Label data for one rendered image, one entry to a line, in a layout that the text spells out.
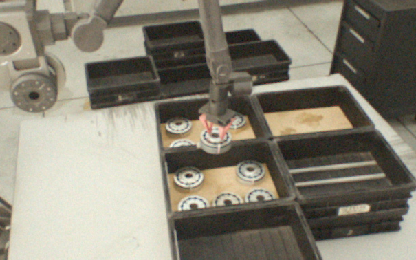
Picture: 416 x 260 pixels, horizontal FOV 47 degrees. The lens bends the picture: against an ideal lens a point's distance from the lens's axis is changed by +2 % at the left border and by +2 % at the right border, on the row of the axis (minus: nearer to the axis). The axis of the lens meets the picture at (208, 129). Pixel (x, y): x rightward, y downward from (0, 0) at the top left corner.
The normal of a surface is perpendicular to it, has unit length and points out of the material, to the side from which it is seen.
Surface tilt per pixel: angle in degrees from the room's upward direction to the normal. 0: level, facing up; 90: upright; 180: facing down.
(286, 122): 0
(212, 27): 82
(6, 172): 0
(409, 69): 90
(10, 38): 90
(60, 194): 0
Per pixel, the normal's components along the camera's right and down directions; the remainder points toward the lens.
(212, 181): 0.00, -0.79
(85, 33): 0.25, 0.47
